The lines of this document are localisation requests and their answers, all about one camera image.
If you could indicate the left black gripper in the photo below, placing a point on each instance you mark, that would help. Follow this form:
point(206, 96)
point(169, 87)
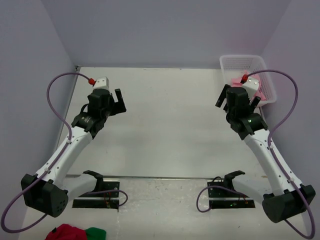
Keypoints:
point(116, 110)

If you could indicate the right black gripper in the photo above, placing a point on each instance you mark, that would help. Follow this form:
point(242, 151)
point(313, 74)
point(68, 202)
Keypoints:
point(223, 96)

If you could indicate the pink t shirt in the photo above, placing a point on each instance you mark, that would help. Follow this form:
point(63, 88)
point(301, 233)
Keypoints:
point(236, 82)

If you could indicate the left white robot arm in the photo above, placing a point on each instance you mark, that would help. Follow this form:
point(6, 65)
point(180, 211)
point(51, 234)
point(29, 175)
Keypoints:
point(46, 190)

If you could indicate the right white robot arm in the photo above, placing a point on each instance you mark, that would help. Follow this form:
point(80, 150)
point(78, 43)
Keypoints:
point(282, 195)

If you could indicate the green folded t shirt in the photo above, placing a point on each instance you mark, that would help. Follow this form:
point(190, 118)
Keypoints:
point(94, 233)

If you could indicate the red folded t shirt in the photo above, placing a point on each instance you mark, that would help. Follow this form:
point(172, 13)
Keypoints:
point(66, 232)

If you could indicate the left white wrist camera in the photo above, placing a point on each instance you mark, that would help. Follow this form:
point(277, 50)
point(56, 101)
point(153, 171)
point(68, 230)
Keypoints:
point(99, 83)

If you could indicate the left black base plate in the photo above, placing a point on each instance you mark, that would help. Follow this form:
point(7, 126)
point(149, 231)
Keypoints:
point(103, 200)

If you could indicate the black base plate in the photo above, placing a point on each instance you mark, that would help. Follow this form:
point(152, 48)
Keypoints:
point(103, 200)
point(221, 199)

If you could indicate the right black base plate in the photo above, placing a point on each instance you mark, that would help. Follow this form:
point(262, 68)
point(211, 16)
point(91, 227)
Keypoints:
point(221, 199)

